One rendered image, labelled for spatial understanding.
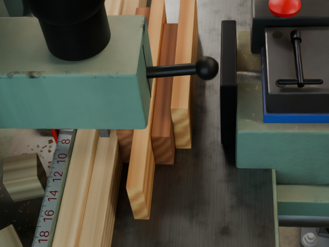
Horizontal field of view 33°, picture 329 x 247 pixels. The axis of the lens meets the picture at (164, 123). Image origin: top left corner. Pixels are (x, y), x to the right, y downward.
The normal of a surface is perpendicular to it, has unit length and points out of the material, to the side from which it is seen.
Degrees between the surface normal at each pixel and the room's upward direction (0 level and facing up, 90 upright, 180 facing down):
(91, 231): 0
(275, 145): 90
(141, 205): 90
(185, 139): 90
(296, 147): 90
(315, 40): 0
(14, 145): 0
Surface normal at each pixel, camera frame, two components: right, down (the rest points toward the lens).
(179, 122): -0.07, 0.78
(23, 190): 0.16, 0.76
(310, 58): -0.09, -0.62
